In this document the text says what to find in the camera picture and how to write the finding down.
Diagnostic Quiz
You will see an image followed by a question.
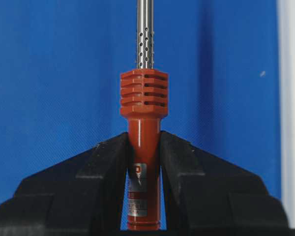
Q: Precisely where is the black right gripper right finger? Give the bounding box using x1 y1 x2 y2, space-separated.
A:
160 131 289 230

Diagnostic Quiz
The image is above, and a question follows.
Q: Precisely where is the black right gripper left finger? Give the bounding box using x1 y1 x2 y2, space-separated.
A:
0 133 128 236

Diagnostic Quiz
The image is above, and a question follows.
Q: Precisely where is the red handled soldering iron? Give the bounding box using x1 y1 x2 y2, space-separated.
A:
120 0 168 231

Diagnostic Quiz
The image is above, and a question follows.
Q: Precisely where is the blue table cloth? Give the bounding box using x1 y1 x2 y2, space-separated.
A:
0 0 282 231

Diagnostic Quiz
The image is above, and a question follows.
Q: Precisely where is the white paper sheet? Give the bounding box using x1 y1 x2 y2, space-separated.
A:
277 0 295 228

